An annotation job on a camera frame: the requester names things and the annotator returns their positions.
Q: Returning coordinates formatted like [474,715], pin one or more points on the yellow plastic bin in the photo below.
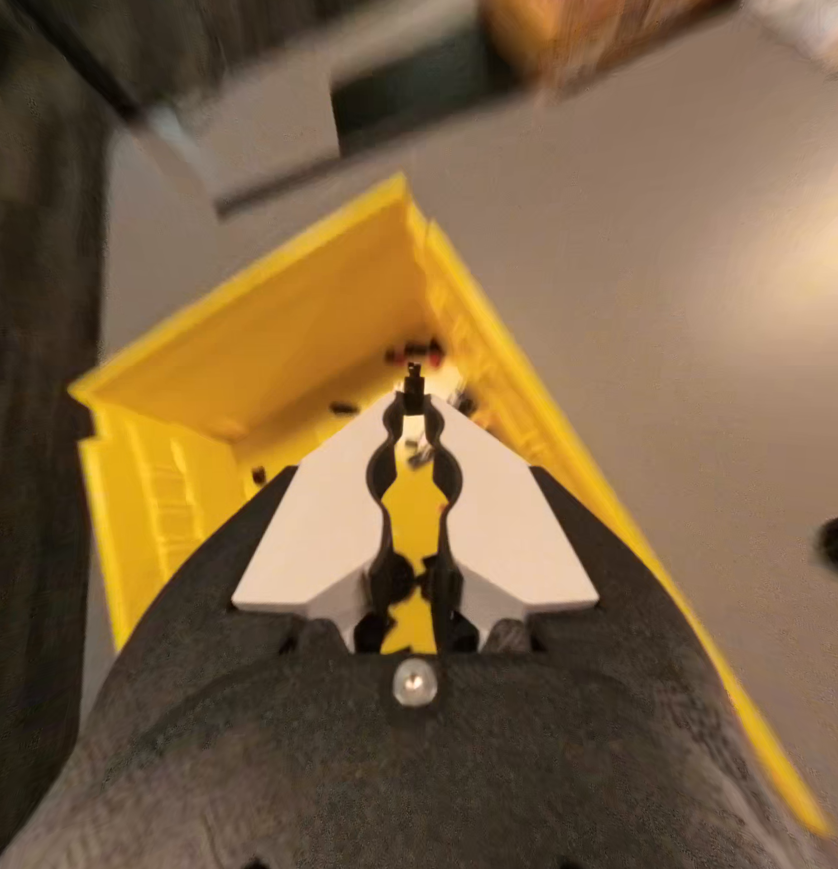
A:
[256,339]

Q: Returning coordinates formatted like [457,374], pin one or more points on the dark round object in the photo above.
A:
[836,546]

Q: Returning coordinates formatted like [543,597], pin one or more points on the thin black toy brick piece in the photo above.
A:
[413,394]

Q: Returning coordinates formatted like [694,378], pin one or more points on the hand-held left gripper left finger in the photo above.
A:
[310,543]

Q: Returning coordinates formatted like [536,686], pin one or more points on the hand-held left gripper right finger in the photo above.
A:
[520,543]

